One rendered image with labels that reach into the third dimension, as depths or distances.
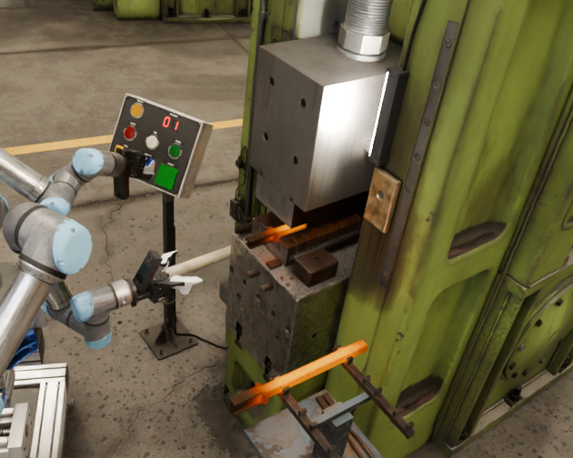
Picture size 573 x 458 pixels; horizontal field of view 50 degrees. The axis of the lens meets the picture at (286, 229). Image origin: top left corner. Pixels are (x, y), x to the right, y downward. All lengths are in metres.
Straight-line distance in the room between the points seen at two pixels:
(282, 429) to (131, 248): 1.87
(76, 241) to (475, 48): 0.99
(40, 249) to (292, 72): 0.79
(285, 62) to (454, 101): 0.49
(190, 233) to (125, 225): 0.37
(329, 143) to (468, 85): 0.44
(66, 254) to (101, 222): 2.22
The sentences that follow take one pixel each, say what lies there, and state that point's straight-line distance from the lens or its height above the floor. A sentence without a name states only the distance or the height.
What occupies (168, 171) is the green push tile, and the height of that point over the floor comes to 1.03.
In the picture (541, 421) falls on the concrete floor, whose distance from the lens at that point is 3.11.
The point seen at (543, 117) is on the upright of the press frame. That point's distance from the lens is 1.85.
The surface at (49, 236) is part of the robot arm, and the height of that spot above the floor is 1.30.
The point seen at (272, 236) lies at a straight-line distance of 1.99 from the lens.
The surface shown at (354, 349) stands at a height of 0.95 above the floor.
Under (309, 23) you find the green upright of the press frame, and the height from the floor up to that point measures 1.60.
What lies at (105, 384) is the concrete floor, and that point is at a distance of 2.86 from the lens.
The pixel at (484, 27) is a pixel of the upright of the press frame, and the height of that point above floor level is 1.81.
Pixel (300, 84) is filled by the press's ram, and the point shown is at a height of 1.53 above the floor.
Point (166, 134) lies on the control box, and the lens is 2.24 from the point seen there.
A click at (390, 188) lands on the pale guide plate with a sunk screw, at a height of 1.33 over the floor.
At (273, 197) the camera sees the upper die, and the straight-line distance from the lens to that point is 1.95.
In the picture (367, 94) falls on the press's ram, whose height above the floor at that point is 1.51.
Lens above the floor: 2.22
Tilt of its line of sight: 37 degrees down
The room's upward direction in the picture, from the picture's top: 8 degrees clockwise
